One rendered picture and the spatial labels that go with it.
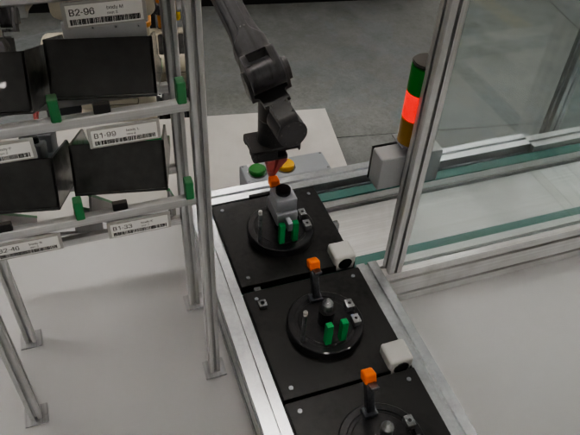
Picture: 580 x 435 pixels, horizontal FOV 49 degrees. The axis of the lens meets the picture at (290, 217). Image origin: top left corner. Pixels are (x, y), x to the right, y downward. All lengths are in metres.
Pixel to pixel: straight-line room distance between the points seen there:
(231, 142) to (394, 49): 2.43
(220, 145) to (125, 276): 0.50
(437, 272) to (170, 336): 0.56
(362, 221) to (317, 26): 2.87
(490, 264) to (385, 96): 2.26
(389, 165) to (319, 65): 2.72
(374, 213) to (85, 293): 0.66
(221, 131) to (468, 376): 0.94
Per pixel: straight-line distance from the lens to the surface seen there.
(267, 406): 1.12
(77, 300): 1.41
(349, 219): 1.47
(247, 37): 1.19
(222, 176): 1.65
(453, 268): 1.40
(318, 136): 1.80
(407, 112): 1.09
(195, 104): 0.82
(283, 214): 1.26
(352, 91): 3.62
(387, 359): 1.15
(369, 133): 3.31
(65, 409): 1.27
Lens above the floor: 1.92
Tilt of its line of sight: 44 degrees down
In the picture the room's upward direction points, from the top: 4 degrees clockwise
